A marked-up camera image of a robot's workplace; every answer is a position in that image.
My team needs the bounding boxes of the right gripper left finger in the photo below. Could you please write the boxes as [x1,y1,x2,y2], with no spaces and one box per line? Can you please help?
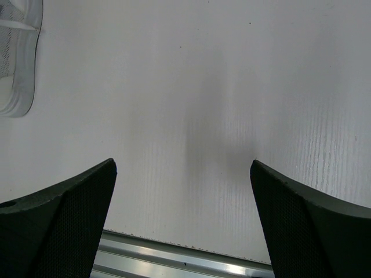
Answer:
[1,158,117,277]

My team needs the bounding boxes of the white sneaker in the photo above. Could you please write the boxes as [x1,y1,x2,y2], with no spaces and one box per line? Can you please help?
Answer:
[1,0,43,118]

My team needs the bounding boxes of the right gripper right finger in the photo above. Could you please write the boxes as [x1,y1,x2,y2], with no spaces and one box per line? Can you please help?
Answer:
[250,160,370,277]

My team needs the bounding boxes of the aluminium mounting rail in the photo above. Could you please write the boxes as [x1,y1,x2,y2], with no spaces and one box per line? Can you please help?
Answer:
[90,231,274,277]

